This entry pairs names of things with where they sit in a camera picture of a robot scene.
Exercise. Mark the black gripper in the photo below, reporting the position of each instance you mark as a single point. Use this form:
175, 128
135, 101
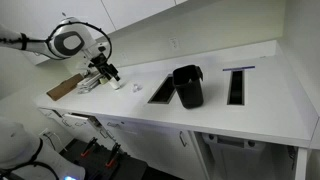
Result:
104, 66

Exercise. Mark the white paper cup green band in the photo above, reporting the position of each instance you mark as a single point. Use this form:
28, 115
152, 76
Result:
115, 85

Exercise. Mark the rectangular counter waste opening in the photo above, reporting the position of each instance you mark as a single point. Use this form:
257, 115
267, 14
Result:
163, 91

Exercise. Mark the counter waste opening purple label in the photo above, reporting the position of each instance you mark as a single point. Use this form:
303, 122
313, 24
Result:
236, 87

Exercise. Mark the brown flat cardboard box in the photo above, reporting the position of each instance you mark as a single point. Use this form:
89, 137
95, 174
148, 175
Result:
64, 87

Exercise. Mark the open white drawer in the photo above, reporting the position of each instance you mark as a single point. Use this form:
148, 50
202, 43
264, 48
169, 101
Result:
80, 120

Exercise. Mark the red black bar clamp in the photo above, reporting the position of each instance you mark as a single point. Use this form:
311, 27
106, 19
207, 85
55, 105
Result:
89, 147
113, 156

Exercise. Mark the black landfill waste bin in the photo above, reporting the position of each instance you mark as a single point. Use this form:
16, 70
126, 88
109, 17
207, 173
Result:
189, 90

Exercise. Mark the black robot platform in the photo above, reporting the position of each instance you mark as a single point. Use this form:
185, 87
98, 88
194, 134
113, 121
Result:
126, 168

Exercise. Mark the wide white upper cabinet door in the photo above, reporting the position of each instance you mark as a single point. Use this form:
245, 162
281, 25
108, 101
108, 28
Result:
33, 13

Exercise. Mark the purple tape strip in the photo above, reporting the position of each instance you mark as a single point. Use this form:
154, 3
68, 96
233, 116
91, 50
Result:
238, 68

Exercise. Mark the white wall outlet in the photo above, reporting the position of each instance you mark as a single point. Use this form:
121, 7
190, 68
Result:
174, 43
124, 56

